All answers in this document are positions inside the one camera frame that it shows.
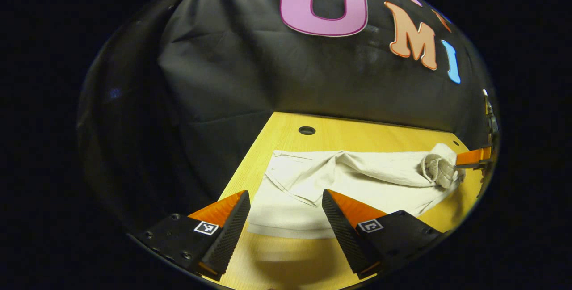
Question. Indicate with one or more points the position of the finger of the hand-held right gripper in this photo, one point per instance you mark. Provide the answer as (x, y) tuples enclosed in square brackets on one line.
[(473, 157)]

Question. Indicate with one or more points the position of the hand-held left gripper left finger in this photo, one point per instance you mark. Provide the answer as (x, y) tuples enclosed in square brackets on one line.
[(232, 236)]

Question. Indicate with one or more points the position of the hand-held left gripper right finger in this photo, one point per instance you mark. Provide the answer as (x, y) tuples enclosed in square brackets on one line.
[(346, 241)]

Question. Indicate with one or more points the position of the cream white jeans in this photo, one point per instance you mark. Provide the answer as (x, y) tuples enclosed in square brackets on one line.
[(380, 187)]

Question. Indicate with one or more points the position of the black backdrop cloth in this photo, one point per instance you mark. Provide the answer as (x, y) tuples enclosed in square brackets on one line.
[(246, 71)]

